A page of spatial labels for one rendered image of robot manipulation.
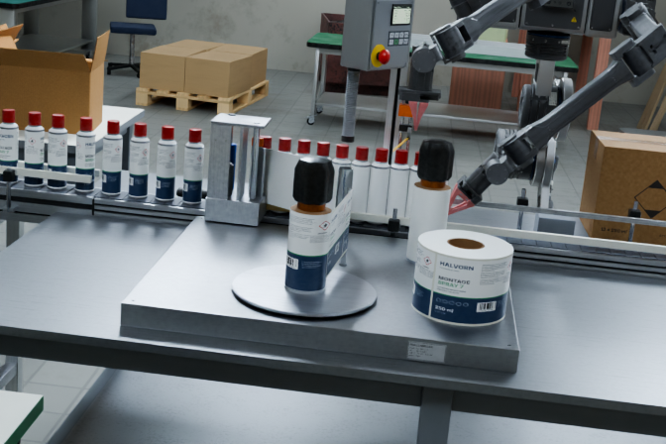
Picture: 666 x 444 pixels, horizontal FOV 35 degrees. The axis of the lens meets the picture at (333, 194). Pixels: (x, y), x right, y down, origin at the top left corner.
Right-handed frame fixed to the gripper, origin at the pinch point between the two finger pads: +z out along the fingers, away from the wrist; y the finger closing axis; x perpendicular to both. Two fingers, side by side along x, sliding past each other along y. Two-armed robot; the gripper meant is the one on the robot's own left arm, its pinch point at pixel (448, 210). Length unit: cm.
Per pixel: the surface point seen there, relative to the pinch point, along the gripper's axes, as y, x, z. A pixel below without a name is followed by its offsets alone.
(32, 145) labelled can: 2, -92, 66
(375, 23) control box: 1, -48, -22
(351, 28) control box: -2, -52, -16
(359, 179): 3.0, -23.0, 10.0
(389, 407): -27, 37, 62
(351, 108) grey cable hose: -8.4, -36.9, -0.2
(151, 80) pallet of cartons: -587, -141, 203
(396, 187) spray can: 2.2, -14.4, 4.8
